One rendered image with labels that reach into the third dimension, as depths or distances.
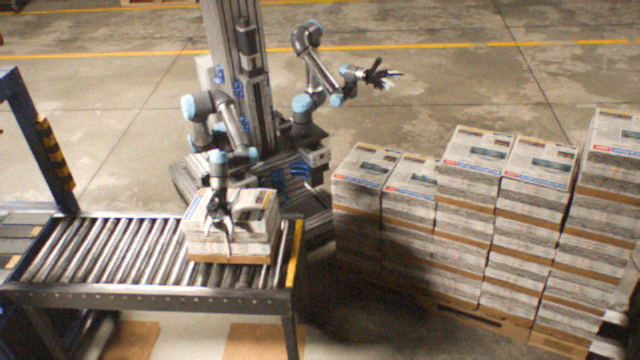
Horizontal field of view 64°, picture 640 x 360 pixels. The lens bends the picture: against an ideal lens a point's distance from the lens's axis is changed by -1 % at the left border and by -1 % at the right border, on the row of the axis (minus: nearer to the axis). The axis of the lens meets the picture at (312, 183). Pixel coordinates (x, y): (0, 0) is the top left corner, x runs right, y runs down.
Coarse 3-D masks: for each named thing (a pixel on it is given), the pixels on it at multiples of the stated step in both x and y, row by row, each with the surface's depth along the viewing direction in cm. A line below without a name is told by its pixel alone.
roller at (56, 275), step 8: (88, 224) 268; (80, 232) 263; (88, 232) 266; (72, 240) 259; (80, 240) 260; (72, 248) 254; (64, 256) 249; (72, 256) 252; (56, 264) 246; (64, 264) 246; (56, 272) 241; (64, 272) 246; (48, 280) 237; (56, 280) 239
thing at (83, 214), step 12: (60, 216) 274; (72, 216) 273; (84, 216) 272; (96, 216) 272; (108, 216) 271; (120, 216) 270; (132, 216) 270; (144, 216) 269; (156, 216) 268; (168, 216) 268; (180, 216) 267; (288, 216) 261; (300, 216) 261
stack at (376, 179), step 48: (336, 192) 285; (384, 192) 270; (432, 192) 264; (336, 240) 310; (384, 240) 291; (432, 240) 275; (480, 240) 259; (528, 240) 246; (432, 288) 295; (480, 288) 278; (528, 288) 262; (528, 336) 282
